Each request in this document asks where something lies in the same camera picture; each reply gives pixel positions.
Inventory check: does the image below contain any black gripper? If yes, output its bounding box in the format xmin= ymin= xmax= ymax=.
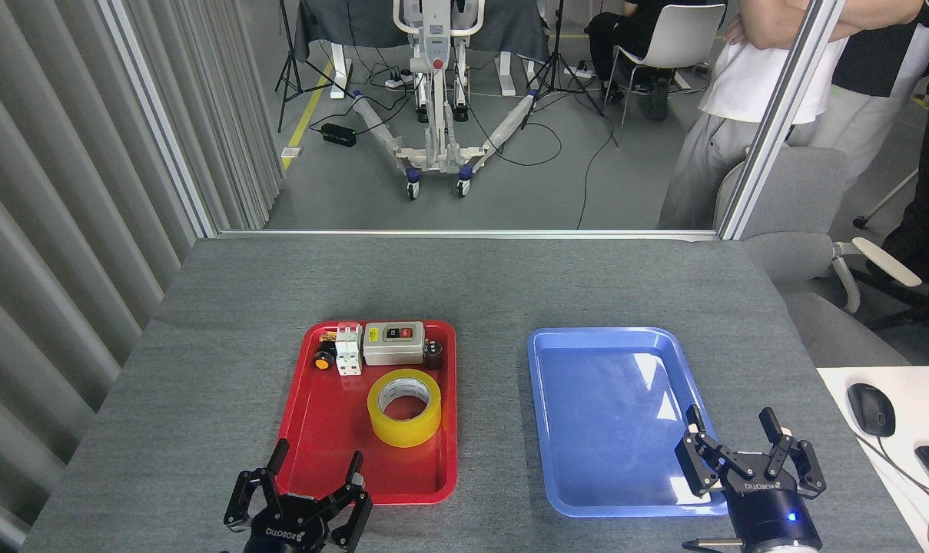
xmin=224 ymin=439 xmax=373 ymax=553
xmin=675 ymin=405 xmax=828 ymax=553

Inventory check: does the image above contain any yellow tape roll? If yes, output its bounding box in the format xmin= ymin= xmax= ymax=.
xmin=367 ymin=369 xmax=443 ymax=449

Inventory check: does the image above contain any red plastic tray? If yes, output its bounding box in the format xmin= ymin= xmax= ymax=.
xmin=274 ymin=320 xmax=459 ymax=506

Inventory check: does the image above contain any black computer mouse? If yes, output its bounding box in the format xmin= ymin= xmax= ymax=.
xmin=847 ymin=382 xmax=897 ymax=439

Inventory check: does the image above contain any blue plastic tray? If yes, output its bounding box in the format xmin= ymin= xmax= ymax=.
xmin=527 ymin=327 xmax=730 ymax=518

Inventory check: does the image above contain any white circuit breaker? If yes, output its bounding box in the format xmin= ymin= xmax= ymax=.
xmin=335 ymin=323 xmax=363 ymax=377

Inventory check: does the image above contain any white desk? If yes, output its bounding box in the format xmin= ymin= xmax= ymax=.
xmin=816 ymin=366 xmax=929 ymax=553

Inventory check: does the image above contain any grey caster leg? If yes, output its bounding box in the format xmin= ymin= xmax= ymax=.
xmin=852 ymin=167 xmax=920 ymax=230

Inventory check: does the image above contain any grey office chair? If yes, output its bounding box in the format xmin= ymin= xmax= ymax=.
xmin=714 ymin=144 xmax=924 ymax=368

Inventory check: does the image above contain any person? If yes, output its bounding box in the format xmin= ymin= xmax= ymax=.
xmin=656 ymin=0 xmax=929 ymax=231
xmin=808 ymin=0 xmax=929 ymax=154
xmin=587 ymin=0 xmax=672 ymax=121

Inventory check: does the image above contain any grey pleated curtain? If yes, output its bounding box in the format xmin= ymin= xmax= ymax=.
xmin=0 ymin=0 xmax=204 ymax=553
xmin=118 ymin=0 xmax=287 ymax=231

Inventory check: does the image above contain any white plastic chair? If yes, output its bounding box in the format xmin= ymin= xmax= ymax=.
xmin=604 ymin=4 xmax=728 ymax=147

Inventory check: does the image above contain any black tripod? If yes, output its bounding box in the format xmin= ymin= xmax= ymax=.
xmin=274 ymin=0 xmax=355 ymax=133
xmin=519 ymin=0 xmax=620 ymax=147

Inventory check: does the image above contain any white stand on wheels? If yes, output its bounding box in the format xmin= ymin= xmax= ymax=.
xmin=353 ymin=0 xmax=539 ymax=202

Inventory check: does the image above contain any table with dark cloth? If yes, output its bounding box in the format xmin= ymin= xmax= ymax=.
xmin=294 ymin=0 xmax=551 ymax=99

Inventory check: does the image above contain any black mouse cable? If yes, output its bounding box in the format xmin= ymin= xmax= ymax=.
xmin=856 ymin=434 xmax=929 ymax=517

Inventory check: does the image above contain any grey push button switch box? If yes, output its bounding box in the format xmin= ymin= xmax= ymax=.
xmin=363 ymin=321 xmax=426 ymax=367

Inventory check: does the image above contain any black floor cable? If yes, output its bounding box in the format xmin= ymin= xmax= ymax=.
xmin=576 ymin=115 xmax=619 ymax=230
xmin=464 ymin=88 xmax=563 ymax=168

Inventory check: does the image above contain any silver aluminium rail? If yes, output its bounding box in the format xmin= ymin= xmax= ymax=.
xmin=217 ymin=228 xmax=718 ymax=241

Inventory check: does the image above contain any silver aluminium post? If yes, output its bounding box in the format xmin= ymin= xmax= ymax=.
xmin=716 ymin=0 xmax=849 ymax=241
xmin=95 ymin=0 xmax=221 ymax=240

